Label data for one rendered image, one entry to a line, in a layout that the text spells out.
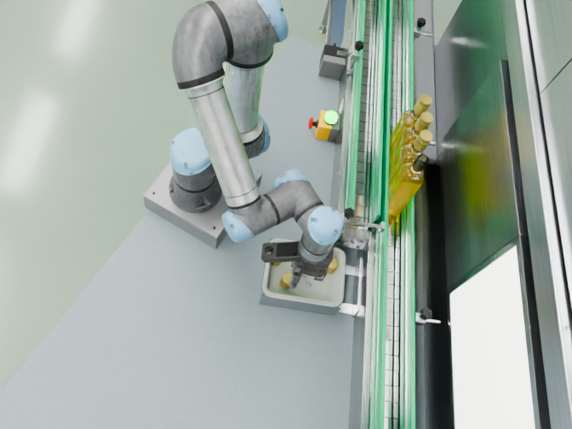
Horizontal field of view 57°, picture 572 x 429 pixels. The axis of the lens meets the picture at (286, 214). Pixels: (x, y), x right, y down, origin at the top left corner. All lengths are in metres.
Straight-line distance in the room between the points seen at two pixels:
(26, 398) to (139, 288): 0.37
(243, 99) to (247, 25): 0.23
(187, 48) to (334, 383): 0.94
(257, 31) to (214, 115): 0.18
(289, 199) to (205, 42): 0.38
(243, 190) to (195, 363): 0.55
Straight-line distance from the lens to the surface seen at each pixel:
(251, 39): 1.07
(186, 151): 1.35
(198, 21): 1.04
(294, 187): 1.18
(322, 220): 1.13
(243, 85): 1.20
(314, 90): 1.93
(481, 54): 1.61
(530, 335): 1.07
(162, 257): 1.55
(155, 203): 1.55
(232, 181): 1.10
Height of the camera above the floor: 2.19
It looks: 62 degrees down
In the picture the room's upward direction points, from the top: 19 degrees clockwise
